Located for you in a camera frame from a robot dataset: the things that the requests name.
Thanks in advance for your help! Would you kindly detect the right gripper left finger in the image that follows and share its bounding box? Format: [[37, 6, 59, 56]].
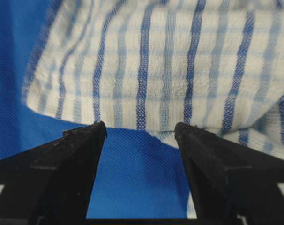
[[0, 122, 107, 225]]

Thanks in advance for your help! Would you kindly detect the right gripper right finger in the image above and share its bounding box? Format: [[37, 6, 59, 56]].
[[175, 122, 284, 225]]

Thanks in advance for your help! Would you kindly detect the white blue-striped towel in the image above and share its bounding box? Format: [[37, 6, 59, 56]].
[[22, 0, 284, 220]]

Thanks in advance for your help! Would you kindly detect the blue table cloth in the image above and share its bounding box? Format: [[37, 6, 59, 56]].
[[0, 0, 189, 219]]

